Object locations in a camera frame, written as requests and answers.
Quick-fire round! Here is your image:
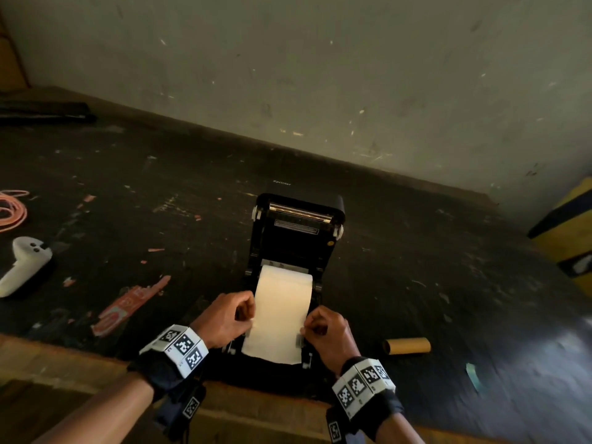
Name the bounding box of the small green paper scrap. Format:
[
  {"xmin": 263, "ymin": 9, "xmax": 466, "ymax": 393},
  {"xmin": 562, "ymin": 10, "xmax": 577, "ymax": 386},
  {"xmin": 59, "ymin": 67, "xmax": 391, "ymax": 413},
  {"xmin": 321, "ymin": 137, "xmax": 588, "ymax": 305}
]
[{"xmin": 466, "ymin": 363, "xmax": 484, "ymax": 393}]

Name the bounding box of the person's left hand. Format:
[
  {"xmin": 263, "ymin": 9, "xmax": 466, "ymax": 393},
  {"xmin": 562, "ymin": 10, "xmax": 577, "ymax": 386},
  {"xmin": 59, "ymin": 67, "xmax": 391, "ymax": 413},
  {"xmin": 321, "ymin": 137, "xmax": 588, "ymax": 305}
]
[{"xmin": 191, "ymin": 291, "xmax": 256, "ymax": 350}]

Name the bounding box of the wrist tracker with markers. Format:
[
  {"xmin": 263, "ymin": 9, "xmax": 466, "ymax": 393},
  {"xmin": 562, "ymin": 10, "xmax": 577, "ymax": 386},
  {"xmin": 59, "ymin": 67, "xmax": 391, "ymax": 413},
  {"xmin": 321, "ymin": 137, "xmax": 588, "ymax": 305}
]
[
  {"xmin": 326, "ymin": 357, "xmax": 405, "ymax": 444},
  {"xmin": 127, "ymin": 324, "xmax": 210, "ymax": 403}
]

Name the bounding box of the red torn label strip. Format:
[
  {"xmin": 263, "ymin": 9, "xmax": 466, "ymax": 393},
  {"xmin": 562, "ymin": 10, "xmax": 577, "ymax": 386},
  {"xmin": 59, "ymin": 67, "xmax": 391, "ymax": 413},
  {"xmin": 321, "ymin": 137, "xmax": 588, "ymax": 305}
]
[{"xmin": 91, "ymin": 275, "xmax": 172, "ymax": 337}]

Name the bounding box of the person's right forearm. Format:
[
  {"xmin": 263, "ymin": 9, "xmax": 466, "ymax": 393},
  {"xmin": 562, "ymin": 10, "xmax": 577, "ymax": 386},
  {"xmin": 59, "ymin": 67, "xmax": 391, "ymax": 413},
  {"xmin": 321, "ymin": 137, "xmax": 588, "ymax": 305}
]
[{"xmin": 375, "ymin": 413, "xmax": 425, "ymax": 444}]

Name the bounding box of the white label paper roll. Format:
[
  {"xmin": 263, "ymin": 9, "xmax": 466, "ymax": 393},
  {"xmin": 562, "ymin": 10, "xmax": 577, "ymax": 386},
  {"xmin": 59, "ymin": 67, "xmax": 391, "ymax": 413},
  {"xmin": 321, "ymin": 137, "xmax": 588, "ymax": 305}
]
[{"xmin": 241, "ymin": 265, "xmax": 314, "ymax": 366}]

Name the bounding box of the pink cord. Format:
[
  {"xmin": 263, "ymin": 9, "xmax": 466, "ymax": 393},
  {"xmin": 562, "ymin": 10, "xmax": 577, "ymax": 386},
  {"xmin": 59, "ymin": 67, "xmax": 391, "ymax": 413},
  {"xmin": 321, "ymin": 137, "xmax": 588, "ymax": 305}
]
[{"xmin": 0, "ymin": 190, "xmax": 30, "ymax": 234}]

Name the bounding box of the brown cardboard tube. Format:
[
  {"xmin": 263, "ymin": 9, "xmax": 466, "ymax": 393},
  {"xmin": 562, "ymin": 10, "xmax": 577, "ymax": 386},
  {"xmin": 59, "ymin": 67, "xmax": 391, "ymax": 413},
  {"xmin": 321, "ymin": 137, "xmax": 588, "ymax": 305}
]
[{"xmin": 382, "ymin": 337, "xmax": 432, "ymax": 356}]

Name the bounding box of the white handheld controller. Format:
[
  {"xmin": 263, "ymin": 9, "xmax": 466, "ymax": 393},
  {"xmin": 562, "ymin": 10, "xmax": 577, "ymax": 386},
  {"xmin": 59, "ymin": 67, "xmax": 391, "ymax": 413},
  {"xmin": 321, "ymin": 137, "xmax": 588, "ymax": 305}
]
[{"xmin": 0, "ymin": 236, "xmax": 53, "ymax": 298}]

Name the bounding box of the left wrist tracker with markers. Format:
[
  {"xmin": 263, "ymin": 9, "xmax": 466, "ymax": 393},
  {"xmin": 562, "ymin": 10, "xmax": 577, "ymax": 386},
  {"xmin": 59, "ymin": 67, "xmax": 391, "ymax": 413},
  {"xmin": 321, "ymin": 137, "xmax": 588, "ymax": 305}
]
[{"xmin": 127, "ymin": 324, "xmax": 210, "ymax": 403}]

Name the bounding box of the black label printer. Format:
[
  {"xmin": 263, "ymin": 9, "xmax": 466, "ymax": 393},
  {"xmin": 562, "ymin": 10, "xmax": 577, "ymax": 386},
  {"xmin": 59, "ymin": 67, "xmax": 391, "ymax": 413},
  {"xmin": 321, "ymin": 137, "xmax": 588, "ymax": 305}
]
[{"xmin": 222, "ymin": 193, "xmax": 347, "ymax": 371}]

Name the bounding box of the person's right hand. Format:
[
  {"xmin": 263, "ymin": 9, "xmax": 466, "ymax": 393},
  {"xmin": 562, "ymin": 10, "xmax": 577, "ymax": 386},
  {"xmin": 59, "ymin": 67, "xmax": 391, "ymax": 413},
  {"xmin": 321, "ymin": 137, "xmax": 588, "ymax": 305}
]
[{"xmin": 301, "ymin": 305, "xmax": 362, "ymax": 376}]

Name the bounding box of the flat black object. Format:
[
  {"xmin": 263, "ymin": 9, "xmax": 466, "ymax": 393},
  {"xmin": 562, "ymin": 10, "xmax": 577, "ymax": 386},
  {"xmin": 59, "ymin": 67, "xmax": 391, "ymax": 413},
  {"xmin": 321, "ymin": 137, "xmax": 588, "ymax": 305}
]
[{"xmin": 0, "ymin": 102, "xmax": 97, "ymax": 125}]

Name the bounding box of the person's left forearm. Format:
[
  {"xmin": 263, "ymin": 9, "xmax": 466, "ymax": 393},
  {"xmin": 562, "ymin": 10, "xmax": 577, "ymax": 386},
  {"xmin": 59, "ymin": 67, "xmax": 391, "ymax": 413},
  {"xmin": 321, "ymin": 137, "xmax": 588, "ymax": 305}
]
[{"xmin": 32, "ymin": 373, "xmax": 154, "ymax": 444}]

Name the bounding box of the right wrist tracker with markers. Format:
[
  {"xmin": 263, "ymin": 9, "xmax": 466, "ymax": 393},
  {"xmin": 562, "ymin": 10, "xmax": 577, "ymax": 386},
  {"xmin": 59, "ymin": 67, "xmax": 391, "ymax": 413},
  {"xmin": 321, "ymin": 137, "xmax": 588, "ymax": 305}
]
[{"xmin": 326, "ymin": 357, "xmax": 405, "ymax": 444}]

